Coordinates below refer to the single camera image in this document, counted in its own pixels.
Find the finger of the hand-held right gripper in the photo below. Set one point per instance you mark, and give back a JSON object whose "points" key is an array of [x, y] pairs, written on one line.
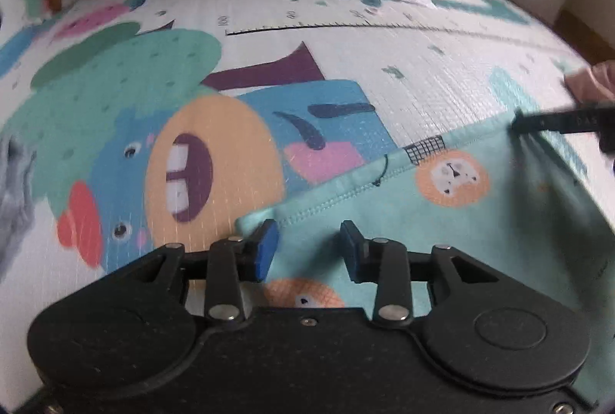
{"points": [[552, 121]]}

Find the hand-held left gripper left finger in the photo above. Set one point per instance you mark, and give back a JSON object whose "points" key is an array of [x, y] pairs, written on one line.
{"points": [[267, 250]]}

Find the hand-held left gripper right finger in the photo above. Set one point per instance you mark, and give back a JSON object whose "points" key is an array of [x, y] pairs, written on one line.
{"points": [[350, 253]]}

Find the teal animal print garment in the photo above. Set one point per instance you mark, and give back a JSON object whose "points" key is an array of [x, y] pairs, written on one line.
{"points": [[480, 241]]}

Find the pink cloth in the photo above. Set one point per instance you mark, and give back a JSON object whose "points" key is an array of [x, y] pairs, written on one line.
{"points": [[593, 82]]}

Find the cartoon printed play mat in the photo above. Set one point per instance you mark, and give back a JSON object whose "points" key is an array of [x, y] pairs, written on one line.
{"points": [[384, 53]]}

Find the grey cloth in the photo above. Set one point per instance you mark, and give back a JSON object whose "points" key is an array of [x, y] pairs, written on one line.
{"points": [[14, 202]]}

